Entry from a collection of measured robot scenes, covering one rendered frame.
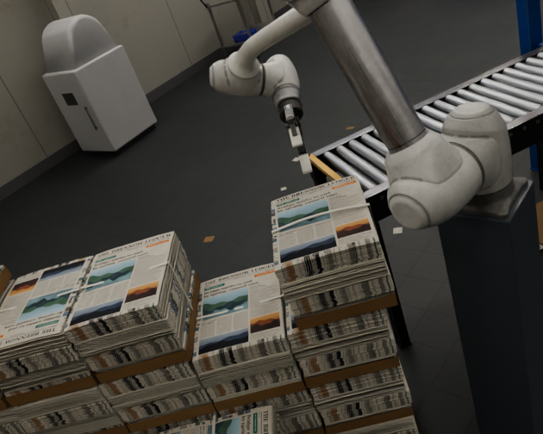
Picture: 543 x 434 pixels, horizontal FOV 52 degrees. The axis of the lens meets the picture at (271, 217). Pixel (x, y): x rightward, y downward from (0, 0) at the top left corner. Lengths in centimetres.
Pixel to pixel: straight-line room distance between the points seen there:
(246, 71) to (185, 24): 616
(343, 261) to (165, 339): 55
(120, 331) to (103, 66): 459
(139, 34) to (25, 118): 181
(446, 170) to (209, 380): 91
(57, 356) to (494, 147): 130
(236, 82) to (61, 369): 100
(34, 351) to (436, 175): 119
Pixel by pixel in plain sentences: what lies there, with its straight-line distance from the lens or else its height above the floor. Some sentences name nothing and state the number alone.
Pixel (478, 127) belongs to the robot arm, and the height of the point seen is 125.
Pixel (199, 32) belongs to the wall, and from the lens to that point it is 804.
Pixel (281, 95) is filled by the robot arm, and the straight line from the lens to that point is 178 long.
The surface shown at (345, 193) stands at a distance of 168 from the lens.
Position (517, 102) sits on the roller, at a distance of 263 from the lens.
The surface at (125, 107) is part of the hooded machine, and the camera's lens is 612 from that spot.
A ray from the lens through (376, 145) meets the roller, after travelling 251.
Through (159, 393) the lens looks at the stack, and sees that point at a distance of 179.
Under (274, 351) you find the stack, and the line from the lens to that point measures 166.
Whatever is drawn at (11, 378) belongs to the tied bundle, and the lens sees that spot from 187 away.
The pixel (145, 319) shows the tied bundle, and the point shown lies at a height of 102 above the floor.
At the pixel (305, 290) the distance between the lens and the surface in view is 151.
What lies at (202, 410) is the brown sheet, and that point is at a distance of 184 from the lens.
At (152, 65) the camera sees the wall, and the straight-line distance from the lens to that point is 749.
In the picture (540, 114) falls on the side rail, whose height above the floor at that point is 80.
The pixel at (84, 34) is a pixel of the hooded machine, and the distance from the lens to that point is 599.
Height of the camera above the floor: 191
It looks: 30 degrees down
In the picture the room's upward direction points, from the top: 21 degrees counter-clockwise
